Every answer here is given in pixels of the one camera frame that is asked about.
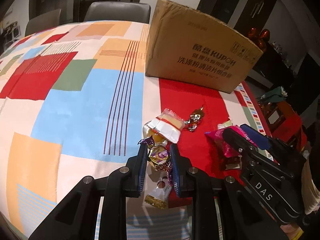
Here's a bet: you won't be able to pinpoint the white red wrapped snack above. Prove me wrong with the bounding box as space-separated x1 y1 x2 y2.
145 108 185 144

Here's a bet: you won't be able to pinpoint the pink snack packet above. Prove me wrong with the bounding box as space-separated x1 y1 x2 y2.
205 125 257 158

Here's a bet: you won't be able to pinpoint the red chair with clothes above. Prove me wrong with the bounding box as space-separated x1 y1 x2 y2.
258 101 308 152

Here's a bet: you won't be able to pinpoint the brown cardboard box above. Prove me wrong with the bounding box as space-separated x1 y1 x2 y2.
145 0 263 93

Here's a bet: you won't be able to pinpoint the gold brown wrapped candy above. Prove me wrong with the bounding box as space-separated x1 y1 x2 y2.
184 106 204 132

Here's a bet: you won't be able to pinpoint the red heart balloons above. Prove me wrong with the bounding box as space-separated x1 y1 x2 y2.
248 28 270 52

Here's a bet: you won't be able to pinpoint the green cloth on chair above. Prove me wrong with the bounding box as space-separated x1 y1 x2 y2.
257 86 287 103

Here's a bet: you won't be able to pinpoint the right hand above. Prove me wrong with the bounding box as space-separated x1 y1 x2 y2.
280 223 304 240

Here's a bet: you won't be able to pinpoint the colourful patchwork tablecloth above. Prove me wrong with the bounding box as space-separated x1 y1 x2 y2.
1 21 270 239

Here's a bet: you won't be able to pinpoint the grey chair near box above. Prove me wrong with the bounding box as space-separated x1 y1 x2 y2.
84 1 151 24

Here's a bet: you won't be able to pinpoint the grey chair far left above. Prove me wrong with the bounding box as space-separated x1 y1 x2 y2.
25 9 61 36

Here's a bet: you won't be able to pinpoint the purple gold candy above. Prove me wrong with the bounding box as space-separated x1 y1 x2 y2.
138 135 172 180

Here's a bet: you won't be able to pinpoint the white gold wrapped candy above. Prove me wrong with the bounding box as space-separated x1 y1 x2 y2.
144 176 172 210

